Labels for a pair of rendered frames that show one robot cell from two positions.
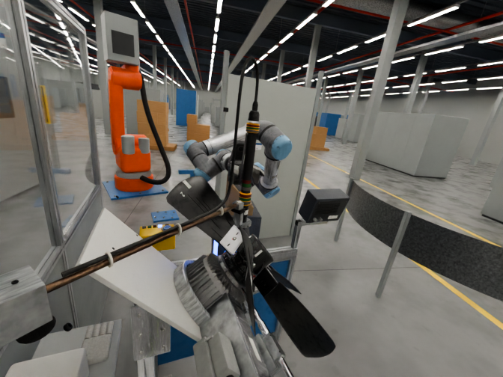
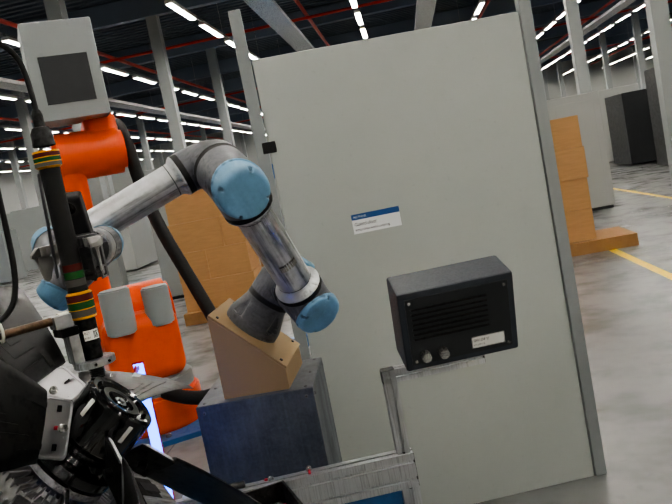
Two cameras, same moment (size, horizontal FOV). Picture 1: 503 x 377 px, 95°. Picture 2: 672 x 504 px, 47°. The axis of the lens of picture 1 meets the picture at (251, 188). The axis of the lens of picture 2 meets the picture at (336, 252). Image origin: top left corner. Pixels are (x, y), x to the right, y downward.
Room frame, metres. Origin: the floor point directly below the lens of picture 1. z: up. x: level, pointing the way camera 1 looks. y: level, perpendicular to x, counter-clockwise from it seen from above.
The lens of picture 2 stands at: (-0.29, -0.81, 1.52)
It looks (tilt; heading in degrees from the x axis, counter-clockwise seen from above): 6 degrees down; 19
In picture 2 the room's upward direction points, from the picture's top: 11 degrees counter-clockwise
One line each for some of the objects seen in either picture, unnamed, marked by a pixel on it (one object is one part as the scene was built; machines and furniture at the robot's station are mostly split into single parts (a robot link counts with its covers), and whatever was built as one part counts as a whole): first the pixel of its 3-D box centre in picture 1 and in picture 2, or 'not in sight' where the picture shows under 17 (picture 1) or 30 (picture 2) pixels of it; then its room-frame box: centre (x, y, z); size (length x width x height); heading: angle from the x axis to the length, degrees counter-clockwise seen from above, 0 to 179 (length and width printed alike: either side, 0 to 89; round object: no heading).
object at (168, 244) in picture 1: (157, 238); not in sight; (0.99, 0.43, 1.02); 0.16 x 0.10 x 0.11; 114
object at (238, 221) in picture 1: (242, 212); (83, 338); (0.77, 0.02, 1.32); 0.09 x 0.07 x 0.10; 149
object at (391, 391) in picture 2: (296, 234); (395, 410); (1.32, -0.32, 0.96); 0.03 x 0.03 x 0.20; 24
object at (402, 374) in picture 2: (311, 221); (432, 366); (1.36, -0.42, 1.04); 0.24 x 0.03 x 0.03; 114
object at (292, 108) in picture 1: (265, 161); (426, 253); (2.81, -0.13, 1.10); 1.21 x 0.05 x 2.20; 114
